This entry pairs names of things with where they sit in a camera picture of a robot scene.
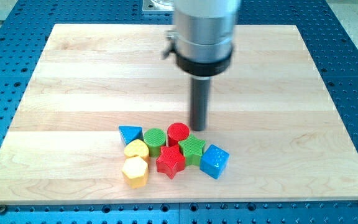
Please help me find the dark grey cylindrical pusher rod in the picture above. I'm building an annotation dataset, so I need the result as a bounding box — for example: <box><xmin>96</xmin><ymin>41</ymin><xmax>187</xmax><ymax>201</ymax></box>
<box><xmin>189</xmin><ymin>76</ymin><xmax>211</xmax><ymax>131</ymax></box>

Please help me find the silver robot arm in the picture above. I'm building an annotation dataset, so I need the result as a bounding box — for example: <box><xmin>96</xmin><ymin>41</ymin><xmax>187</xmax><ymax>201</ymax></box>
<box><xmin>162</xmin><ymin>0</ymin><xmax>241</xmax><ymax>131</ymax></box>

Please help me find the yellow heart block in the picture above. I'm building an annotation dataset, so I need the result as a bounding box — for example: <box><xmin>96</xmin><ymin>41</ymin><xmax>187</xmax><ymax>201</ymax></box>
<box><xmin>124</xmin><ymin>139</ymin><xmax>150</xmax><ymax>162</ymax></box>

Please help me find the red cylinder block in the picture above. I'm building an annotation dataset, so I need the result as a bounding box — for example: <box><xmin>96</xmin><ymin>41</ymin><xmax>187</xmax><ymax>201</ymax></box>
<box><xmin>167</xmin><ymin>123</ymin><xmax>190</xmax><ymax>146</ymax></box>

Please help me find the green star block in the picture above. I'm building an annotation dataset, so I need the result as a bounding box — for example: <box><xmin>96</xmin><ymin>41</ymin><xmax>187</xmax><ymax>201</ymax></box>
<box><xmin>178</xmin><ymin>134</ymin><xmax>206</xmax><ymax>166</ymax></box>

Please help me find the green cylinder block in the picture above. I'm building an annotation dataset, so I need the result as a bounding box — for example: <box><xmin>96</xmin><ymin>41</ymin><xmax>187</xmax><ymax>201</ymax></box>
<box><xmin>144</xmin><ymin>128</ymin><xmax>167</xmax><ymax>157</ymax></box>

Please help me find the blue cube block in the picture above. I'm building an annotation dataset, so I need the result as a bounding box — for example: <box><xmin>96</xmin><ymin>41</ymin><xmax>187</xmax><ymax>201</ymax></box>
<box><xmin>200</xmin><ymin>144</ymin><xmax>230</xmax><ymax>179</ymax></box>

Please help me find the red star block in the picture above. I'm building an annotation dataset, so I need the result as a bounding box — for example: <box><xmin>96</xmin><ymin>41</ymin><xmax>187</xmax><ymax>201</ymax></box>
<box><xmin>155</xmin><ymin>144</ymin><xmax>186</xmax><ymax>179</ymax></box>

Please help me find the blue triangle block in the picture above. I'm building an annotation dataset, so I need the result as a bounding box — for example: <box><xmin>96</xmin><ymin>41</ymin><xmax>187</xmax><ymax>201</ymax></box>
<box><xmin>119</xmin><ymin>125</ymin><xmax>143</xmax><ymax>145</ymax></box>

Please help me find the light wooden board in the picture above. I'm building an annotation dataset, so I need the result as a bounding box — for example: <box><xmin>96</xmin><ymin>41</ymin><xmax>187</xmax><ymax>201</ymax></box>
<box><xmin>0</xmin><ymin>24</ymin><xmax>358</xmax><ymax>205</ymax></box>

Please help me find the yellow hexagon block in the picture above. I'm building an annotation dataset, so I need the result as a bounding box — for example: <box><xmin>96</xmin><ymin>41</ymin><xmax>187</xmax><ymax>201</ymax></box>
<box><xmin>122</xmin><ymin>156</ymin><xmax>149</xmax><ymax>189</ymax></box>

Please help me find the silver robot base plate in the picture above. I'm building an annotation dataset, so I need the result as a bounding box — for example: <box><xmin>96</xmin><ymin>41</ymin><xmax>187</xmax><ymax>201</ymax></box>
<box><xmin>142</xmin><ymin>0</ymin><xmax>174</xmax><ymax>14</ymax></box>

